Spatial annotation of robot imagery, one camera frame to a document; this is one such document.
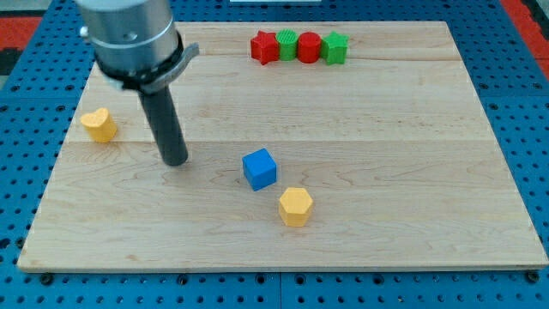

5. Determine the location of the green cylinder block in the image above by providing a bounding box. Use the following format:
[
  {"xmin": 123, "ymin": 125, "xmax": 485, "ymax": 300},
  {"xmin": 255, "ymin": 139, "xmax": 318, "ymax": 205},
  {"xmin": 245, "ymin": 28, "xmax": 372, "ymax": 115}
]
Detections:
[{"xmin": 275, "ymin": 28, "xmax": 298, "ymax": 61}]

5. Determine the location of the red cylinder block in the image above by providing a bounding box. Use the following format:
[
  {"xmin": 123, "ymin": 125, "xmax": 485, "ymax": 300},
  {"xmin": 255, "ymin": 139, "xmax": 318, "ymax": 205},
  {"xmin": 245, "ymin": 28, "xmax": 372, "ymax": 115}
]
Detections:
[{"xmin": 297, "ymin": 32, "xmax": 322, "ymax": 64}]

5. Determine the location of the blue cube block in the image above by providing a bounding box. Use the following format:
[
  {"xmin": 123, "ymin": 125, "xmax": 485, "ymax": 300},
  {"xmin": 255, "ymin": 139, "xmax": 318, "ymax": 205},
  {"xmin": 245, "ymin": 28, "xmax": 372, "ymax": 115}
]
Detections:
[{"xmin": 242, "ymin": 148, "xmax": 277, "ymax": 191}]

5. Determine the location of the red star block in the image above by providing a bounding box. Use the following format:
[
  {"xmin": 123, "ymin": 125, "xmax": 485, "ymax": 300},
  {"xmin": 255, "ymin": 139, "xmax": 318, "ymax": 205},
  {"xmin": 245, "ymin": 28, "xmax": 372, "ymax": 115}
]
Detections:
[{"xmin": 250, "ymin": 31, "xmax": 280, "ymax": 65}]

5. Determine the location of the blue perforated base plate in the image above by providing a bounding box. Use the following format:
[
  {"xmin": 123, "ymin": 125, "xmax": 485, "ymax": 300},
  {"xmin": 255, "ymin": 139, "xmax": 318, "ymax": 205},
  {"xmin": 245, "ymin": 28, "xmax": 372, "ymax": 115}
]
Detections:
[{"xmin": 1, "ymin": 0, "xmax": 548, "ymax": 308}]

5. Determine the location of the yellow hexagon block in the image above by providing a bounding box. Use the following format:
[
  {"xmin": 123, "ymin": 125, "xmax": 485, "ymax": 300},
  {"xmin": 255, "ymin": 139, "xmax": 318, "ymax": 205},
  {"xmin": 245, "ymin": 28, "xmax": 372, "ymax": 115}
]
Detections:
[{"xmin": 279, "ymin": 187, "xmax": 314, "ymax": 227}]

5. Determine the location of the green star block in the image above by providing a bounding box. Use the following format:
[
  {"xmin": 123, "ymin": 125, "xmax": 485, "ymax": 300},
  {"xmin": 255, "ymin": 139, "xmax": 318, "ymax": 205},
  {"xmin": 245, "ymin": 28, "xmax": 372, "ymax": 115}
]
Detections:
[{"xmin": 320, "ymin": 31, "xmax": 349, "ymax": 65}]

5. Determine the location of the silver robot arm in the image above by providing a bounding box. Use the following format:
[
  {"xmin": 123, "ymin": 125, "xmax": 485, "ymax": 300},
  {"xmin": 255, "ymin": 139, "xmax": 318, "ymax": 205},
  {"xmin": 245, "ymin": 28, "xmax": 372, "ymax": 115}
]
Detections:
[{"xmin": 75, "ymin": 0, "xmax": 200, "ymax": 94}]

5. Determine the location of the yellow heart block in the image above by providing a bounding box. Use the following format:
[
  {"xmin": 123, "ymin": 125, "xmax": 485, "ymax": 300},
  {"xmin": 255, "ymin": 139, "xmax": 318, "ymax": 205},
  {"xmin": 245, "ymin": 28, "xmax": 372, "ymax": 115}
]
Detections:
[{"xmin": 80, "ymin": 107, "xmax": 118, "ymax": 143}]

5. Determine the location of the wooden board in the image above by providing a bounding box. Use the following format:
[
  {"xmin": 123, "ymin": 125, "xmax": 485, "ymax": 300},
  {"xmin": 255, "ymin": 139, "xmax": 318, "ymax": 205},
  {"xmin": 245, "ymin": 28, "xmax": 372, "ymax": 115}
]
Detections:
[{"xmin": 18, "ymin": 21, "xmax": 548, "ymax": 273}]

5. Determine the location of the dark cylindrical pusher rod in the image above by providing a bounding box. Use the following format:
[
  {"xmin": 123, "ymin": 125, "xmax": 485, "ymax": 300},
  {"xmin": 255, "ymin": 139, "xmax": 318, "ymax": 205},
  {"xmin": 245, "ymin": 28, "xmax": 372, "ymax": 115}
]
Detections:
[{"xmin": 139, "ymin": 87, "xmax": 188, "ymax": 167}]

